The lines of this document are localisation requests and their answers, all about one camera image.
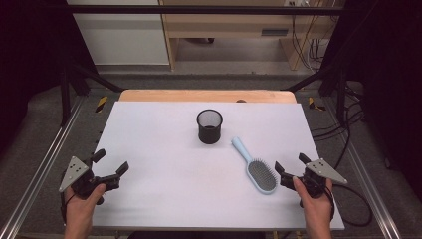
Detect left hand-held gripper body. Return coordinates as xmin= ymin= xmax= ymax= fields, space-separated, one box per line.
xmin=59 ymin=155 xmax=107 ymax=206

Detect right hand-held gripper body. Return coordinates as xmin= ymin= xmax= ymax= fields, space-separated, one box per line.
xmin=298 ymin=158 xmax=348 ymax=200

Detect light blue hairbrush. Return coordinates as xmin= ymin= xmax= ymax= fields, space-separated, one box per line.
xmin=231 ymin=136 xmax=279 ymax=195

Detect black mesh cup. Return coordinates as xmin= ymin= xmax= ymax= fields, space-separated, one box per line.
xmin=196 ymin=109 xmax=224 ymax=145

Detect person's left hand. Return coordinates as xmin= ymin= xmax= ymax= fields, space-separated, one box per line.
xmin=63 ymin=183 xmax=107 ymax=230

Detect person's right hand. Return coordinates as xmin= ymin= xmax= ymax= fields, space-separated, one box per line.
xmin=292 ymin=176 xmax=334 ymax=227

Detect yellow black tape marker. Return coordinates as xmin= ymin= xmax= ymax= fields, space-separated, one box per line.
xmin=308 ymin=97 xmax=327 ymax=113
xmin=95 ymin=96 xmax=109 ymax=115

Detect white table board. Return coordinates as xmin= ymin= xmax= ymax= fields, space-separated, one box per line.
xmin=92 ymin=101 xmax=346 ymax=232

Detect wooden table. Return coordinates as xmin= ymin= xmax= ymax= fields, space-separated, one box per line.
xmin=118 ymin=89 xmax=298 ymax=105

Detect white cabinet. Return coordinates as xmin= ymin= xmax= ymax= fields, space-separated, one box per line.
xmin=66 ymin=0 xmax=170 ymax=66

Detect black curtain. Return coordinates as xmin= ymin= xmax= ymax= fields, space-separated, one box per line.
xmin=0 ymin=0 xmax=98 ymax=155
xmin=320 ymin=0 xmax=422 ymax=195

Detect wooden desk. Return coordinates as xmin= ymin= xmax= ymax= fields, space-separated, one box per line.
xmin=158 ymin=0 xmax=336 ymax=72

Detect metal floor rail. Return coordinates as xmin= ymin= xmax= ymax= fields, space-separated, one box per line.
xmin=0 ymin=96 xmax=86 ymax=239
xmin=322 ymin=99 xmax=403 ymax=239

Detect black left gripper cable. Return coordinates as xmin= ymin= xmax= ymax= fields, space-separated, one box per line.
xmin=60 ymin=190 xmax=76 ymax=223

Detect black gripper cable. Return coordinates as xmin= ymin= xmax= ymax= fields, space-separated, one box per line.
xmin=326 ymin=183 xmax=373 ymax=228
xmin=60 ymin=190 xmax=76 ymax=223

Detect black floor cables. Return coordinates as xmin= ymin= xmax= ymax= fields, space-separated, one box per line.
xmin=311 ymin=83 xmax=366 ymax=171

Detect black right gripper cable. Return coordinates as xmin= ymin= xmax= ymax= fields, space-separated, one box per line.
xmin=326 ymin=183 xmax=373 ymax=228

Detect black frame stand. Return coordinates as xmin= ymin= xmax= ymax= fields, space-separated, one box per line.
xmin=284 ymin=63 xmax=350 ymax=127
xmin=59 ymin=59 xmax=124 ymax=127

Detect black desk cables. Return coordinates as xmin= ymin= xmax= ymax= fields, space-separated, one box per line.
xmin=290 ymin=14 xmax=329 ymax=73

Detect black horizontal frame bar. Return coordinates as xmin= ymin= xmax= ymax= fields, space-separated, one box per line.
xmin=66 ymin=4 xmax=346 ymax=16

